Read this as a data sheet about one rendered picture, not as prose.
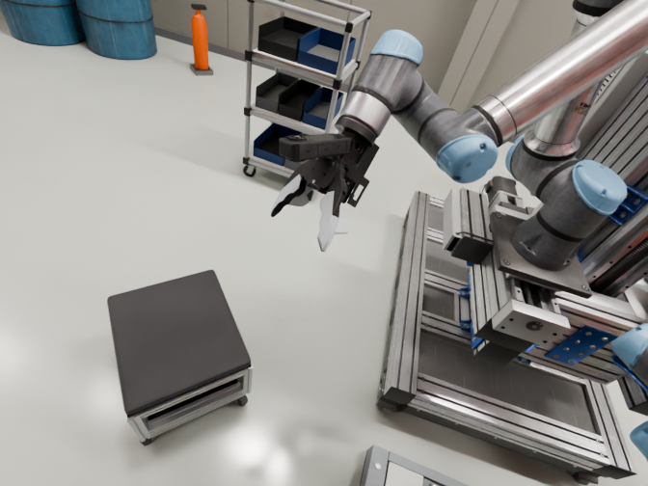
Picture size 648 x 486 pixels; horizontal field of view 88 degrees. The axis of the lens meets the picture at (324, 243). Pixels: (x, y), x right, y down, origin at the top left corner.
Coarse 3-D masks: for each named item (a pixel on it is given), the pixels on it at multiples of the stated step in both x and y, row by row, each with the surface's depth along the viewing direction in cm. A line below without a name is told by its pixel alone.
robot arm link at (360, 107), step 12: (348, 96) 54; (360, 96) 52; (348, 108) 52; (360, 108) 51; (372, 108) 51; (384, 108) 52; (360, 120) 52; (372, 120) 52; (384, 120) 53; (372, 132) 53
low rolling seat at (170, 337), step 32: (160, 288) 113; (192, 288) 116; (128, 320) 104; (160, 320) 106; (192, 320) 108; (224, 320) 110; (128, 352) 97; (160, 352) 99; (192, 352) 101; (224, 352) 102; (128, 384) 91; (160, 384) 93; (192, 384) 95; (224, 384) 119; (128, 416) 89; (160, 416) 104; (192, 416) 108
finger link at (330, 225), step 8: (328, 192) 52; (320, 200) 53; (328, 200) 51; (320, 208) 52; (328, 208) 51; (328, 216) 51; (320, 224) 51; (328, 224) 50; (336, 224) 51; (344, 224) 54; (320, 232) 51; (328, 232) 50; (336, 232) 52; (344, 232) 54; (320, 240) 51; (328, 240) 50; (320, 248) 51
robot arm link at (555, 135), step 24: (576, 0) 58; (600, 0) 55; (576, 24) 61; (576, 96) 67; (552, 120) 73; (576, 120) 71; (528, 144) 79; (552, 144) 76; (576, 144) 76; (528, 168) 82; (552, 168) 78
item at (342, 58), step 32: (256, 0) 151; (320, 0) 176; (288, 32) 184; (320, 32) 183; (288, 64) 167; (320, 64) 165; (352, 64) 184; (256, 96) 186; (288, 96) 193; (320, 96) 203; (288, 128) 226; (320, 128) 186; (256, 160) 210; (288, 160) 206
